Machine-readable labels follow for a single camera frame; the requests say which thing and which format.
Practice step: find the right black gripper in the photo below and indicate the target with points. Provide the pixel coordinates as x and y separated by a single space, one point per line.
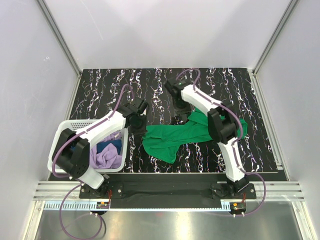
177 112

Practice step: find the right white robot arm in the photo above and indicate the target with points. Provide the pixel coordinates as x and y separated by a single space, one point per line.
223 126

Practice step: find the left orange connector box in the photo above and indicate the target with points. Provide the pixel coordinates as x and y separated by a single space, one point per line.
103 205

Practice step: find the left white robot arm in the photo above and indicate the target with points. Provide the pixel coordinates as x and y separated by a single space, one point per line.
70 152

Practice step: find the lilac t shirt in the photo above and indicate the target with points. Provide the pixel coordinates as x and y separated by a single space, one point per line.
108 159

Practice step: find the aluminium frame post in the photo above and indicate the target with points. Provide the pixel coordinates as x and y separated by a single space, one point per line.
58 35
275 35

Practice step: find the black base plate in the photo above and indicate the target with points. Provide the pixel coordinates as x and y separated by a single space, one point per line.
215 181

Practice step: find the dark blue t shirt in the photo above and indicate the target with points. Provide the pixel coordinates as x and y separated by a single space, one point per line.
109 145

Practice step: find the right aluminium frame post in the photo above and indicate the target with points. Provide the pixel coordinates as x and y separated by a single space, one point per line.
275 35

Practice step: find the white plastic laundry basket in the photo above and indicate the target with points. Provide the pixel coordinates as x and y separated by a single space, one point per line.
80 123

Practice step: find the right orange connector box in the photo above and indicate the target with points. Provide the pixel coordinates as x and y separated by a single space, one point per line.
239 206

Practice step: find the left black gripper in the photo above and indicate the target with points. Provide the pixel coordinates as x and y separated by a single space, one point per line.
141 131

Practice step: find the aluminium front rail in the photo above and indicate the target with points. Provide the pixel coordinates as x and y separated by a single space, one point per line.
273 191

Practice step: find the left aluminium frame post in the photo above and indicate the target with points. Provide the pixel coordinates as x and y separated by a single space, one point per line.
58 35

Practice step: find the white slotted cable duct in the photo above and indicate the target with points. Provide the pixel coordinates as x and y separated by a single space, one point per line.
92 206

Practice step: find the green t shirt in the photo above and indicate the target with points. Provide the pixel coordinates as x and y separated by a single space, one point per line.
163 141

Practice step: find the orange connector box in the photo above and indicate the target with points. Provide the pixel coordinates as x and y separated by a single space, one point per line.
103 205
239 206

